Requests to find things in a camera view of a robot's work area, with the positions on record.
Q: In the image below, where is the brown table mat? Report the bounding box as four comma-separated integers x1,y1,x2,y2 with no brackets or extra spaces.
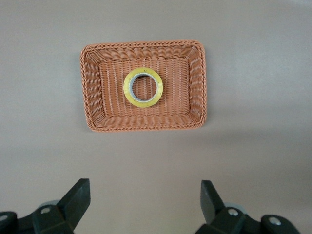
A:
0,0,312,234

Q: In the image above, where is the yellowish clear tape roll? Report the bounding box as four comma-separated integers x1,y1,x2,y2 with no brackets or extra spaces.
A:
123,67,163,109

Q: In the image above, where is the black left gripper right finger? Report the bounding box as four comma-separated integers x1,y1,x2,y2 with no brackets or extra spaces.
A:
195,179,303,234

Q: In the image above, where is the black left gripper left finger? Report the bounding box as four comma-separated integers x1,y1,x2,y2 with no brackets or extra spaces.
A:
0,178,91,234

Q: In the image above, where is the brown wicker basket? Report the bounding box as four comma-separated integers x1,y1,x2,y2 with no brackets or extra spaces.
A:
79,39,208,134

